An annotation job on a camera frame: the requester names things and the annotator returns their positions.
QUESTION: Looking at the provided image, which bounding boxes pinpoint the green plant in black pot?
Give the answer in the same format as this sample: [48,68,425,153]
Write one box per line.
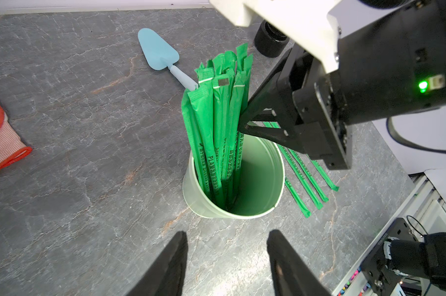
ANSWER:
[254,20,290,58]

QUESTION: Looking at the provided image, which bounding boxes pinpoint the light green metal cup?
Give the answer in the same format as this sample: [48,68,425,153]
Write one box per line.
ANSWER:
[182,135,285,220]

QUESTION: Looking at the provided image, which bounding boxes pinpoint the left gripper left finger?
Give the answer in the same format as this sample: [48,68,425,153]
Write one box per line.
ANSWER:
[127,231,188,296]

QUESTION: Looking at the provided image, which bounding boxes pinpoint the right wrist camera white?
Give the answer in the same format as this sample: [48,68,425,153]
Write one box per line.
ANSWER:
[207,0,372,74]

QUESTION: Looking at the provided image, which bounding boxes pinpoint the green straw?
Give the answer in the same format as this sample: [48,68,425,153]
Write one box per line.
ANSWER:
[285,177,311,218]
[311,160,339,192]
[277,144,323,210]
[269,121,330,203]

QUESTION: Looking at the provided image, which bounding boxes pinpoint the light blue garden trowel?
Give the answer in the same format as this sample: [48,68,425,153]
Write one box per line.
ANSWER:
[137,28,198,91]

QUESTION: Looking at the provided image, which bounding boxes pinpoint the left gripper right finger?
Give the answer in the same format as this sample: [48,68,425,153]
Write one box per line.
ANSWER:
[267,229,330,296]

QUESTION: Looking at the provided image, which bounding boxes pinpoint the bundle of green wrapped straws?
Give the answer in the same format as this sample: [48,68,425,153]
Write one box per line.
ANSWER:
[181,43,253,210]

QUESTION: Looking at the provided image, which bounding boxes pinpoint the red work glove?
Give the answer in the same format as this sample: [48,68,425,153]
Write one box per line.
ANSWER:
[0,106,33,170]

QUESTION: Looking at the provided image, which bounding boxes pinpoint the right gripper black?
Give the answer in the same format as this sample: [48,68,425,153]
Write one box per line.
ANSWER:
[239,1,446,170]

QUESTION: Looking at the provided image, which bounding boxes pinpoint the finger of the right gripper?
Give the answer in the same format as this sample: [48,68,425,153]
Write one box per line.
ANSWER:
[239,122,307,154]

